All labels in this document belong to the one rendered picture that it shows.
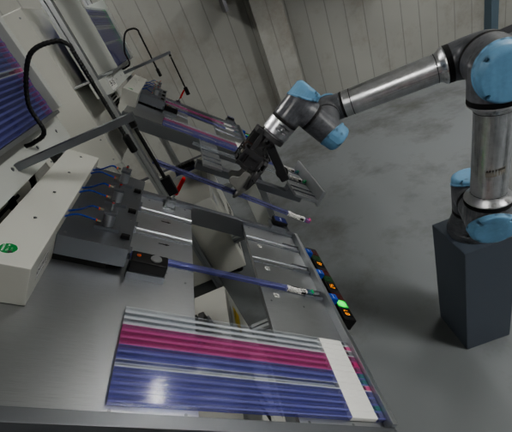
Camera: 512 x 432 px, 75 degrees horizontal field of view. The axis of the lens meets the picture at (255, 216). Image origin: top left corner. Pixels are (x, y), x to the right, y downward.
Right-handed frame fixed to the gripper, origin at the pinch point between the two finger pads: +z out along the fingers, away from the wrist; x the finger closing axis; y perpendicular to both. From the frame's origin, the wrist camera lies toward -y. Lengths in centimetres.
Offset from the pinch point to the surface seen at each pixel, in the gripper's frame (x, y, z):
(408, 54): -323, -173, -139
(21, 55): -5, 62, 0
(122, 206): 15.5, 26.4, 12.2
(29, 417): 63, 25, 16
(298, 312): 30.6, -21.1, 7.2
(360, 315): -24, -99, 30
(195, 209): -5.7, 5.8, 14.1
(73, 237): 31.7, 31.8, 13.4
